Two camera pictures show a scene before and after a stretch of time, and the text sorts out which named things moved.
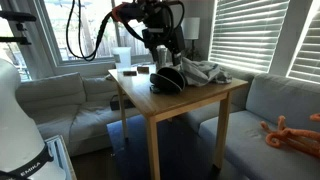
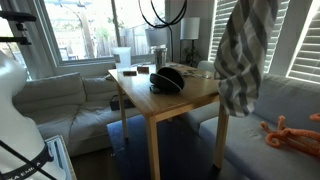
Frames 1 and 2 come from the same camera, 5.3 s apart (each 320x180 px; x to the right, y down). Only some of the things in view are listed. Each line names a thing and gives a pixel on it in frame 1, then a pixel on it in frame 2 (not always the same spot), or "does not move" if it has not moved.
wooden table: [133, 82] does not move
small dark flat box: [129, 73] does not move
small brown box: [143, 69] does not move
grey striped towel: [199, 73] -> [242, 51]
